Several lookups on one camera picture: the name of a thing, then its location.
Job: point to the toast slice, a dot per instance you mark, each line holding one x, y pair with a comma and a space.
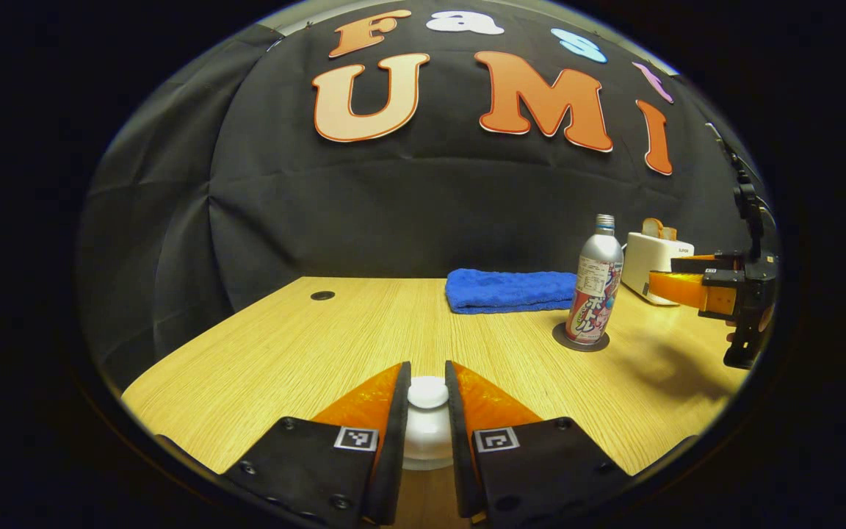
670, 233
652, 228

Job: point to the silver water bottle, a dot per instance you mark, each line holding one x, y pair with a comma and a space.
593, 294

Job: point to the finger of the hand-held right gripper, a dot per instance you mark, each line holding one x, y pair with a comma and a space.
680, 288
695, 258

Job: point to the blue towel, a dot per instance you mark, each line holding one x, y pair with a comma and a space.
511, 290

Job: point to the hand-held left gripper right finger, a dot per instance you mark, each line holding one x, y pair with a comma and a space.
460, 448

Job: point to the black table grommet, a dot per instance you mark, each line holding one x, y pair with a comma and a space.
322, 295

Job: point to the white toaster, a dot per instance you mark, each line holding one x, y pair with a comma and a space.
651, 257

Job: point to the dark round coaster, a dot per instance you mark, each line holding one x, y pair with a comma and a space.
559, 339

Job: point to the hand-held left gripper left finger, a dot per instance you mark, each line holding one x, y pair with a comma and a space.
392, 448

